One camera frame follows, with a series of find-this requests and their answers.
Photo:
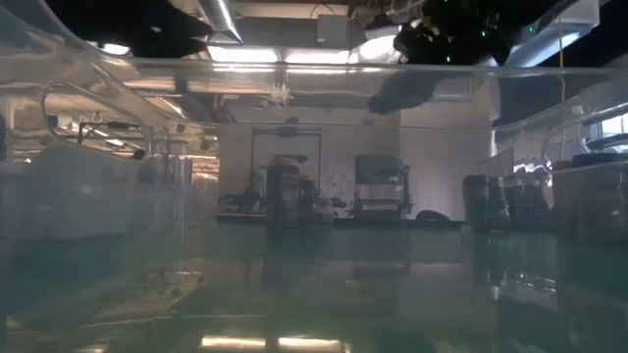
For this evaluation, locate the round silver ceiling duct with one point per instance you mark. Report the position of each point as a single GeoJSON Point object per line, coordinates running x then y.
{"type": "Point", "coordinates": [221, 19]}

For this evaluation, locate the grey ceiling box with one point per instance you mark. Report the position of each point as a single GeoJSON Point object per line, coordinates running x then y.
{"type": "Point", "coordinates": [332, 29]}

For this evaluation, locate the black rack machine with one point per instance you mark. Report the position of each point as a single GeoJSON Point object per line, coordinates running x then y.
{"type": "Point", "coordinates": [380, 186]}

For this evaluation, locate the large clear plastic bin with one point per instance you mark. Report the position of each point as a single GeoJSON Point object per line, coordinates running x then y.
{"type": "Point", "coordinates": [314, 294]}

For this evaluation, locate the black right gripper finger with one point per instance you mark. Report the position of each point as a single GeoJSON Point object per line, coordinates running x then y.
{"type": "Point", "coordinates": [402, 95]}

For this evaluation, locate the white plastic bin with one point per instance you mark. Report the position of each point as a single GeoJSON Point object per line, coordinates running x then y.
{"type": "Point", "coordinates": [73, 196]}

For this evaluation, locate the rectangular silver ceiling duct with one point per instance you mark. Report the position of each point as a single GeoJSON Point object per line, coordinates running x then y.
{"type": "Point", "coordinates": [554, 44]}

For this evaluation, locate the ceiling light panel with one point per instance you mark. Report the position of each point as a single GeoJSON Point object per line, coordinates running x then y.
{"type": "Point", "coordinates": [245, 54]}

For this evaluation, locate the yellow-lid spice jar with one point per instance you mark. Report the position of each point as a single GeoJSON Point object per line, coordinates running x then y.
{"type": "Point", "coordinates": [284, 193]}

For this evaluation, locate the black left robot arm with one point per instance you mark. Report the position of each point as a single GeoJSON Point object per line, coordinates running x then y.
{"type": "Point", "coordinates": [88, 19]}

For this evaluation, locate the black table frame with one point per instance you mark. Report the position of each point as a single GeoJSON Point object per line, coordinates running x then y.
{"type": "Point", "coordinates": [343, 221]}

